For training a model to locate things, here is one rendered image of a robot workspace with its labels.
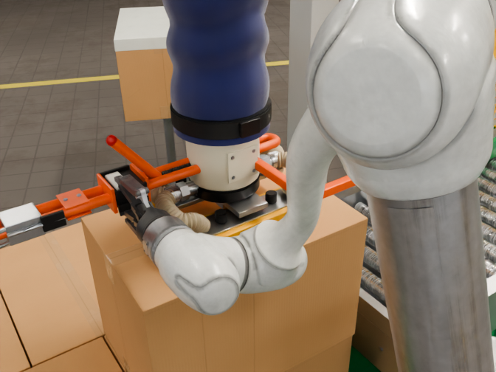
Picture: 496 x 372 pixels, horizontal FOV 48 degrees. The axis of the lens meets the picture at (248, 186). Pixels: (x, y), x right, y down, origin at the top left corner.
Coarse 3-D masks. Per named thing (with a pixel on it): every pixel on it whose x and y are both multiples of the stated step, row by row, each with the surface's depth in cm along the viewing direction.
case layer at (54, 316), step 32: (0, 256) 191; (32, 256) 191; (64, 256) 190; (0, 288) 177; (32, 288) 177; (64, 288) 176; (0, 320) 164; (32, 320) 164; (64, 320) 164; (96, 320) 164; (0, 352) 154; (32, 352) 154; (64, 352) 154; (96, 352) 153; (320, 352) 153
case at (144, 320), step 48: (96, 240) 131; (336, 240) 134; (96, 288) 149; (144, 288) 116; (288, 288) 132; (336, 288) 142; (144, 336) 115; (192, 336) 121; (240, 336) 130; (288, 336) 140; (336, 336) 152
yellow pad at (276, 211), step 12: (276, 192) 131; (276, 204) 131; (216, 216) 124; (228, 216) 127; (252, 216) 127; (264, 216) 128; (276, 216) 128; (216, 228) 123; (228, 228) 123; (240, 228) 124
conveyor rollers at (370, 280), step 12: (492, 168) 242; (480, 180) 229; (492, 180) 233; (480, 192) 221; (492, 192) 224; (360, 204) 214; (480, 204) 221; (492, 204) 215; (492, 216) 207; (372, 228) 201; (492, 228) 200; (372, 240) 198; (492, 240) 198; (372, 252) 189; (492, 252) 189; (372, 264) 187; (492, 264) 182; (372, 276) 178; (372, 288) 176; (384, 300) 173
